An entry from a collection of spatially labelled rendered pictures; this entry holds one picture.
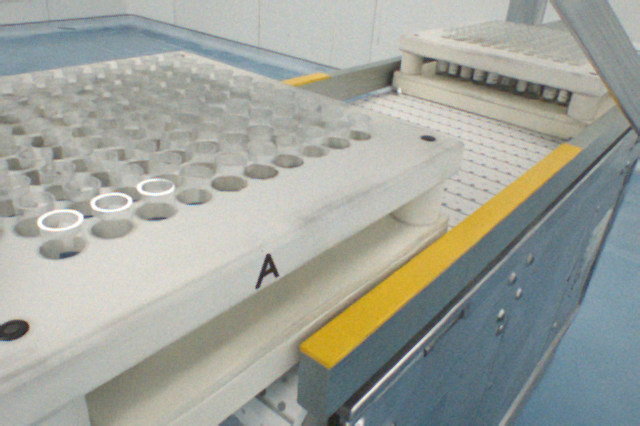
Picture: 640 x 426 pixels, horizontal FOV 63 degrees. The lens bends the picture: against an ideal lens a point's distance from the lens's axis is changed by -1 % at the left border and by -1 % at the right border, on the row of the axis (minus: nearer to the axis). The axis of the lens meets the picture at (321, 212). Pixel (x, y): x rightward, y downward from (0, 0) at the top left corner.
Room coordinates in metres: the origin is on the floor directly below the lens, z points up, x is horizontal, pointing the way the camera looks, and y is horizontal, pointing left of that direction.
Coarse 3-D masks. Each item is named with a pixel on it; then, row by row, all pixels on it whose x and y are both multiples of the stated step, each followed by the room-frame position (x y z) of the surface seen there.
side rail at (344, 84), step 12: (540, 24) 1.17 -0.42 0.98; (552, 24) 1.19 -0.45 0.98; (384, 60) 0.69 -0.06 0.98; (396, 60) 0.70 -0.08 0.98; (432, 60) 0.77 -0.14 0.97; (336, 72) 0.61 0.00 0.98; (348, 72) 0.62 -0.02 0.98; (360, 72) 0.63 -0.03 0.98; (372, 72) 0.65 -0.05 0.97; (384, 72) 0.67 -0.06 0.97; (312, 84) 0.56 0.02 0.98; (324, 84) 0.58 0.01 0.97; (336, 84) 0.60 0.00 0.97; (348, 84) 0.61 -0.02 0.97; (360, 84) 0.63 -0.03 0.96; (372, 84) 0.66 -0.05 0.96; (384, 84) 0.68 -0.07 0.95; (336, 96) 0.60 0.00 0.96; (348, 96) 0.62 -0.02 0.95
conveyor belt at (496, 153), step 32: (384, 96) 0.66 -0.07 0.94; (448, 128) 0.55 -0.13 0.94; (480, 128) 0.56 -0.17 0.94; (512, 128) 0.57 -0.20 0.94; (480, 160) 0.47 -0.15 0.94; (512, 160) 0.48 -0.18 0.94; (448, 192) 0.39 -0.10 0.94; (480, 192) 0.40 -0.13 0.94; (448, 224) 0.34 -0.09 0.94; (288, 384) 0.18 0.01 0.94; (256, 416) 0.17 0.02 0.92; (288, 416) 0.17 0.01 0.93
